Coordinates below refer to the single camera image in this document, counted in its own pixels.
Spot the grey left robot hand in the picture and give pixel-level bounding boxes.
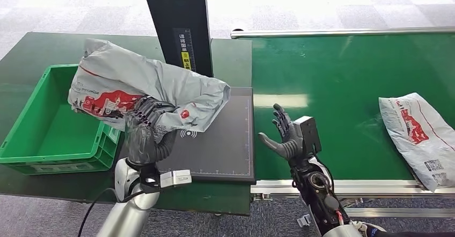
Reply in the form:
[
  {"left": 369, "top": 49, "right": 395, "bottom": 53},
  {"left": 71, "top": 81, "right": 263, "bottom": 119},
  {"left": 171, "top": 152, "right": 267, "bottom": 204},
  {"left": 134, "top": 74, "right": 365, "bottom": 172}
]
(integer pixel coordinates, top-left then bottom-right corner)
[{"left": 124, "top": 96, "right": 175, "bottom": 165}]

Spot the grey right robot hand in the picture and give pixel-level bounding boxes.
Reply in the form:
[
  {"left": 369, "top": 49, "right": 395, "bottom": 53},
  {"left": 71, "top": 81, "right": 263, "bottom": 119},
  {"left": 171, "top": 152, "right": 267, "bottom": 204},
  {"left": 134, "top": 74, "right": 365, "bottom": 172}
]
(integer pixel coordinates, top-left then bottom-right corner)
[{"left": 258, "top": 103, "right": 307, "bottom": 162}]

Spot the grey plastic mailer package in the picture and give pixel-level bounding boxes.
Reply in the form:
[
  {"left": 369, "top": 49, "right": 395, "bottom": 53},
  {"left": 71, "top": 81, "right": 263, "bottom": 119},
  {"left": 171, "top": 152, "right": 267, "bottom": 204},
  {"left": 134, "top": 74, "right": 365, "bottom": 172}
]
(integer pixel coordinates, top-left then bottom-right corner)
[
  {"left": 378, "top": 92, "right": 455, "bottom": 193},
  {"left": 67, "top": 38, "right": 231, "bottom": 141}
]

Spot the green conveyor belt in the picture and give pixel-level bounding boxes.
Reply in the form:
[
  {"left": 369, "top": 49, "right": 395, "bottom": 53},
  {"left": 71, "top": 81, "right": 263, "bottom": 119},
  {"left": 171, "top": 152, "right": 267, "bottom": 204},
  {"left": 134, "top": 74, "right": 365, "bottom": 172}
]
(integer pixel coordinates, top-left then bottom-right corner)
[{"left": 250, "top": 33, "right": 455, "bottom": 181}]

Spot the black scanner platform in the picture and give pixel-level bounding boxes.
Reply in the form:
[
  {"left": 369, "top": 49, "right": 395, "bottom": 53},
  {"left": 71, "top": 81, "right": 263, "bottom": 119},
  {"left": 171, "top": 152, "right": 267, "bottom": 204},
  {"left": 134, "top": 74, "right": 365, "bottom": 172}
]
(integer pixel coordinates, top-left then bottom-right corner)
[{"left": 121, "top": 86, "right": 257, "bottom": 185}]

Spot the green plastic crate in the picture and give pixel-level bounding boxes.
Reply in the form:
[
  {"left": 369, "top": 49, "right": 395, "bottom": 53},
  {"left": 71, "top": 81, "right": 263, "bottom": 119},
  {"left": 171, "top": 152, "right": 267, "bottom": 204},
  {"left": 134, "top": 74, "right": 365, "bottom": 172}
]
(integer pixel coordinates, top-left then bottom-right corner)
[{"left": 0, "top": 63, "right": 122, "bottom": 176}]

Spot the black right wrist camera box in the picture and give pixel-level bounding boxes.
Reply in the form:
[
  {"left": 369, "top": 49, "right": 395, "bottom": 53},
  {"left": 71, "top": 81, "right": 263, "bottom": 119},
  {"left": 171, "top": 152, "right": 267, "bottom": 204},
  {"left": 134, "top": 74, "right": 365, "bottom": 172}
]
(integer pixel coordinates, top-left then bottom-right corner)
[{"left": 293, "top": 116, "right": 323, "bottom": 157}]

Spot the silver conveyor side rail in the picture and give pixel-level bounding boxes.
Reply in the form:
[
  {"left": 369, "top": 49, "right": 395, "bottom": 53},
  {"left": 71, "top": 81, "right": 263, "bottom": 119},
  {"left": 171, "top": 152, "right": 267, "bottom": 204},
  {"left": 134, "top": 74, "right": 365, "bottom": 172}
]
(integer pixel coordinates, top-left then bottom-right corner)
[
  {"left": 230, "top": 26, "right": 455, "bottom": 40},
  {"left": 250, "top": 178, "right": 455, "bottom": 198}
]

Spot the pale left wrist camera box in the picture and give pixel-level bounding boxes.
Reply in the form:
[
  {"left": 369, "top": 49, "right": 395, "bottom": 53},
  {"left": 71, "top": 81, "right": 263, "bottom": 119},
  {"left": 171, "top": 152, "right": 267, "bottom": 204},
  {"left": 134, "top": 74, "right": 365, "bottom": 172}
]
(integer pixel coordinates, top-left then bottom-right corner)
[{"left": 159, "top": 169, "right": 193, "bottom": 189}]

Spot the black cable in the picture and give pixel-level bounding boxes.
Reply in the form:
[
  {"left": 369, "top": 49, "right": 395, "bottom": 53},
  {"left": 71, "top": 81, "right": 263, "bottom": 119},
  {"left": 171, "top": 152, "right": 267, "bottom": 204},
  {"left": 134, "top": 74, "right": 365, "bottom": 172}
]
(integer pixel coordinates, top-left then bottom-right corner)
[{"left": 77, "top": 187, "right": 119, "bottom": 237}]

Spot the black inbound machine post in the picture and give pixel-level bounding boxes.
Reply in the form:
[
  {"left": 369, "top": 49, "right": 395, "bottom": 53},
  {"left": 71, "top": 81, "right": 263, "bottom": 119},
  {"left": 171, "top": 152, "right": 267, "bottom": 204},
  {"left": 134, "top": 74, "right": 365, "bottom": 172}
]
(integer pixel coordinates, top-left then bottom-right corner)
[{"left": 140, "top": 0, "right": 214, "bottom": 78}]

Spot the silver conveyor frame beam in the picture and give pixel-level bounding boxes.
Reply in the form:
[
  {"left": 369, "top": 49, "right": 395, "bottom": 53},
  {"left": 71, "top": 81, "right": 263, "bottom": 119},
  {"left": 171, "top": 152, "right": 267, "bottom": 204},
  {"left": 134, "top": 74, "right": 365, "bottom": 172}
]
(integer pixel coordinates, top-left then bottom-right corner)
[{"left": 344, "top": 206, "right": 455, "bottom": 219}]

